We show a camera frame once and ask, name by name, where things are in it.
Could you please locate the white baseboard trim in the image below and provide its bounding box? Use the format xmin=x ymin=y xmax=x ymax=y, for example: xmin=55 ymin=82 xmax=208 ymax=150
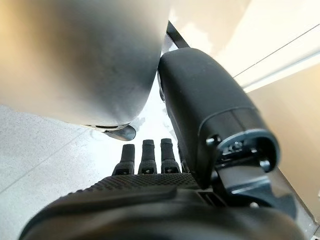
xmin=233 ymin=24 xmax=320 ymax=89

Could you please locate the black bar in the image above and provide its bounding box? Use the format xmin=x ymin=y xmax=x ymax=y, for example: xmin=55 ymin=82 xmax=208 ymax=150
xmin=165 ymin=20 xmax=191 ymax=52

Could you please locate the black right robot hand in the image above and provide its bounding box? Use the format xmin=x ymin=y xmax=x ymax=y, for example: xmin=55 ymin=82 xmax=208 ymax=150
xmin=18 ymin=47 xmax=309 ymax=240

